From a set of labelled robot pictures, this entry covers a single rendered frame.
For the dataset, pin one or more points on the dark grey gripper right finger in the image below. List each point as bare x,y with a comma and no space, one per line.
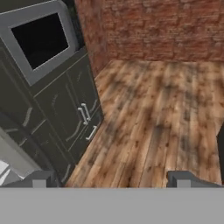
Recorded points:
180,175

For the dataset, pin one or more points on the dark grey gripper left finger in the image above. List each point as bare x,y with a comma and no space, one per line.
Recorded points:
43,175

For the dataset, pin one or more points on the dark green cupboard door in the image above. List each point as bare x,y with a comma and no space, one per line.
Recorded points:
59,110
84,84

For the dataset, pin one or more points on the black appliance edge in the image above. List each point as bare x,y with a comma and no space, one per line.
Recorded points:
221,151

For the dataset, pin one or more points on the dark green drawer front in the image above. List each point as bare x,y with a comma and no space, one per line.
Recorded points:
84,144

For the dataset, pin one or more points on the dark green tall cupboard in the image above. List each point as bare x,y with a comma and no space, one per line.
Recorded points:
17,110

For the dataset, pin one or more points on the grey built-in oven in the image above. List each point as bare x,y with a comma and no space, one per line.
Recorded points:
35,40

